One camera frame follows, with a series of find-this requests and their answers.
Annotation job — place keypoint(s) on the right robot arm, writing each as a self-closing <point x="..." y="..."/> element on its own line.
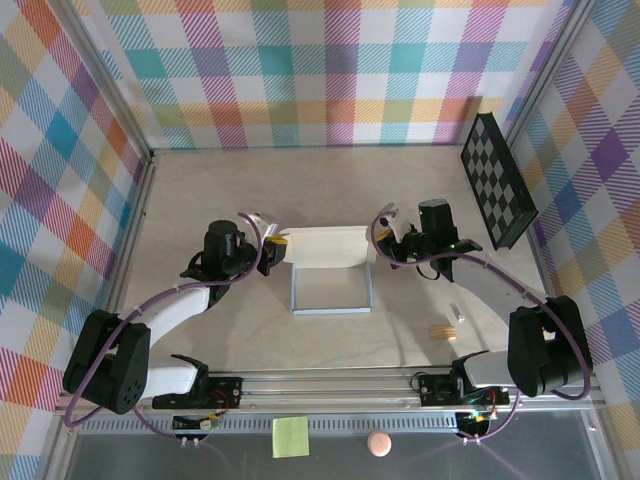
<point x="480" y="280"/>

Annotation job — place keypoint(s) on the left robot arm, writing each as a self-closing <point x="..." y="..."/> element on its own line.
<point x="170" y="315"/>

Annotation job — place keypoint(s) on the black checkerboard calibration board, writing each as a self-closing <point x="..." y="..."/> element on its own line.
<point x="492" y="170"/>

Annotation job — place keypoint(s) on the small wooden block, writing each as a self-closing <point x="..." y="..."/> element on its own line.
<point x="443" y="333"/>

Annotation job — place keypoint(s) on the perforated metal strip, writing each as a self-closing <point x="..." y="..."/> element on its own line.
<point x="340" y="425"/>

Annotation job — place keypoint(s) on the green sticky note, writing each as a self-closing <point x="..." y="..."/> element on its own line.
<point x="291" y="436"/>

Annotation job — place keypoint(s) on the pink round ball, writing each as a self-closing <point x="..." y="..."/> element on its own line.
<point x="379" y="443"/>

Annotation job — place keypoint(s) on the aluminium side rail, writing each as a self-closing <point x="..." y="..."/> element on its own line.
<point x="130" y="220"/>

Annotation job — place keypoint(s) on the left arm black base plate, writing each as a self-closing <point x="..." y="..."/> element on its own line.
<point x="227" y="390"/>

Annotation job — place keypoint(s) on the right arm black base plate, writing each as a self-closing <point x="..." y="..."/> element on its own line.
<point x="435" y="387"/>

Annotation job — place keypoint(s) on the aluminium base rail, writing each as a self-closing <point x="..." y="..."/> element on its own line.
<point x="325" y="395"/>

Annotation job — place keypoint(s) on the aluminium frame post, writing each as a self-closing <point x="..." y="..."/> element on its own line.
<point x="111" y="85"/>
<point x="548" y="75"/>

